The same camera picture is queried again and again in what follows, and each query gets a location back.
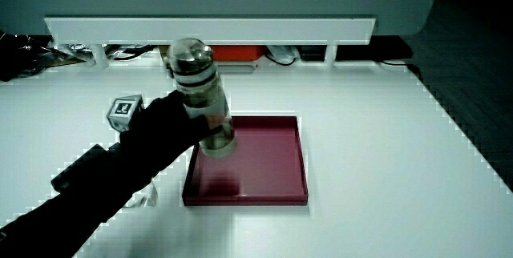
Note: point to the person's right hand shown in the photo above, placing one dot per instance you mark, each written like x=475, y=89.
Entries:
x=160, y=130

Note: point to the black plastic bag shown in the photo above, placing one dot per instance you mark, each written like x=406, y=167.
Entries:
x=24, y=55

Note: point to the dark red square tray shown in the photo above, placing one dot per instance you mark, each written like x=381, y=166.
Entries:
x=264, y=162

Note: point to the black flat box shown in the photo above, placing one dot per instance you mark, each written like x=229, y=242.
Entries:
x=372, y=47

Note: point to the white shelf riser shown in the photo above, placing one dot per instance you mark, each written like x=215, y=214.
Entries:
x=208, y=30

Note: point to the orange box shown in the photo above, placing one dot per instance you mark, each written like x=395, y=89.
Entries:
x=237, y=52

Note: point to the person's right forearm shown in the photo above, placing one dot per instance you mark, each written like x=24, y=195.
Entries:
x=80, y=198

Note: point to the clear plastic wrapper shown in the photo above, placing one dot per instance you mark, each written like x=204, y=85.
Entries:
x=146, y=197

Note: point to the clear glass bottle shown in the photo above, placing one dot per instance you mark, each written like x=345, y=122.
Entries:
x=198, y=81

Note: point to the white plastic bag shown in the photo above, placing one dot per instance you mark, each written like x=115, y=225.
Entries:
x=282, y=53

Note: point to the grey flat device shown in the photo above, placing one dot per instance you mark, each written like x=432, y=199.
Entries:
x=236, y=68

